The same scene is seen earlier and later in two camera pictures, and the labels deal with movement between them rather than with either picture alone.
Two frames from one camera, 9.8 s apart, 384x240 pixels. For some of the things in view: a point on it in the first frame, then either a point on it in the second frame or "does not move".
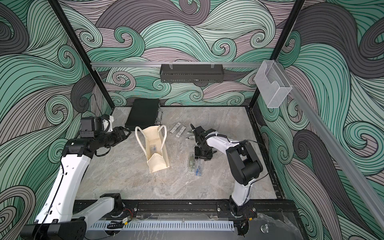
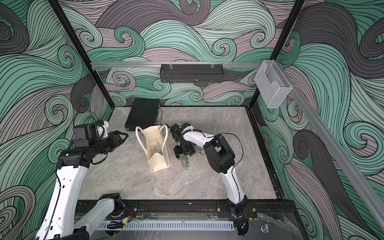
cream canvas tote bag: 152,139 does not move
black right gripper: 208,156 -> 178,152
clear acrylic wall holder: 273,84 does not move
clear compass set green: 191,160 -> 185,161
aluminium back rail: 174,63 does not move
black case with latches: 144,112 does not move
